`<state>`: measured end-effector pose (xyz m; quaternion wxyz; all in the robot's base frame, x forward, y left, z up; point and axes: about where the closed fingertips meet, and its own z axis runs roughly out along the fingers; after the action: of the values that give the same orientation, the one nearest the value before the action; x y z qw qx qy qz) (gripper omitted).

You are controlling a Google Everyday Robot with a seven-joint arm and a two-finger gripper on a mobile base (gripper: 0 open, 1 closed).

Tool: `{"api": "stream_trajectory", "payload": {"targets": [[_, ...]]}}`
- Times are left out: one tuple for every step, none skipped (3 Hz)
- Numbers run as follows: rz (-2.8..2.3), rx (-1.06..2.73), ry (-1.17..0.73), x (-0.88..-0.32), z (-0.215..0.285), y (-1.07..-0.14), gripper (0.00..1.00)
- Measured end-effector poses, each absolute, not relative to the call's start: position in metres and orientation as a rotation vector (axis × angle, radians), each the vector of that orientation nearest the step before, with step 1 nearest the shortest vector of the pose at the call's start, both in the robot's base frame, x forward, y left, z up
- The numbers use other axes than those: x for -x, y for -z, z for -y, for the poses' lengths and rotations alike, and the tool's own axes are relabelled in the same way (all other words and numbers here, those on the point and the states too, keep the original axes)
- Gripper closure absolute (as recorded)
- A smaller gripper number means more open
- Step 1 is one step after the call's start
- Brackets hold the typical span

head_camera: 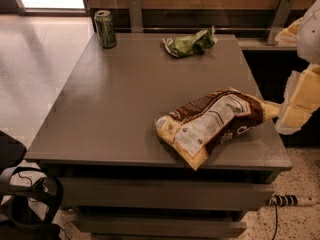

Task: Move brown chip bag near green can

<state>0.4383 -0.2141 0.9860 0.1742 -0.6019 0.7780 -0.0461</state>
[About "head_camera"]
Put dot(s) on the metal bracket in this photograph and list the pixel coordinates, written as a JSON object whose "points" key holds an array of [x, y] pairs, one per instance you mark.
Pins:
{"points": [[279, 19], [135, 16]]}

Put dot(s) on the crumpled green chip bag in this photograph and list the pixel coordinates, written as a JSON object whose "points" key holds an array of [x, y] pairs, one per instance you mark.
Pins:
{"points": [[195, 44]]}

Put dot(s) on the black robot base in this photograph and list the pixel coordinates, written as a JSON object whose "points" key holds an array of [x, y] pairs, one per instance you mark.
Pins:
{"points": [[29, 211]]}

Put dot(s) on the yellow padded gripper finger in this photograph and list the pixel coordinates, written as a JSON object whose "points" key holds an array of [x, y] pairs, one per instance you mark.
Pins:
{"points": [[289, 34], [301, 100]]}

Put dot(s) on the left metal bracket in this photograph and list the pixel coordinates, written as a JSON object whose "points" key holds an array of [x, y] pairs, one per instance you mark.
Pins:
{"points": [[135, 16]]}

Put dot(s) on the brown yellow chip bag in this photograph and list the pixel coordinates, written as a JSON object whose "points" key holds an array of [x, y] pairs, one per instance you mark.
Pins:
{"points": [[195, 128]]}

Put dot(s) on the striped power strip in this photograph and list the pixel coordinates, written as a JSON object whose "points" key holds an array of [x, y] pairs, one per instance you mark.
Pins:
{"points": [[291, 200]]}

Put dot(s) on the lower grey drawer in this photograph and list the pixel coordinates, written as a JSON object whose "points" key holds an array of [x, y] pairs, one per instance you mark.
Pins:
{"points": [[162, 228]]}

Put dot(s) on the grey drawer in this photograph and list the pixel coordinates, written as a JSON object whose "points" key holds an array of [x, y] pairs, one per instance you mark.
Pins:
{"points": [[162, 228], [164, 194]]}

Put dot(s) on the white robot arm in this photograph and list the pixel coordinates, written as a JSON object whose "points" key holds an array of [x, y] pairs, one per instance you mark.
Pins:
{"points": [[308, 38]]}

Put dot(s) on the right metal bracket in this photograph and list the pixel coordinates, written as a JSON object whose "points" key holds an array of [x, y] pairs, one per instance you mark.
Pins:
{"points": [[279, 19]]}

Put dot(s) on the upper grey drawer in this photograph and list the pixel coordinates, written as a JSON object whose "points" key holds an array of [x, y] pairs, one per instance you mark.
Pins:
{"points": [[164, 194]]}

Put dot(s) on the green soda can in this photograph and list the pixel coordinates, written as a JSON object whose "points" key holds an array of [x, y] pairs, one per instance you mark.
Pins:
{"points": [[105, 30]]}

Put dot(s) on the grey drawer cabinet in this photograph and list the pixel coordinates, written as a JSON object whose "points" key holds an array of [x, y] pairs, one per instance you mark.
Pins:
{"points": [[102, 125]]}

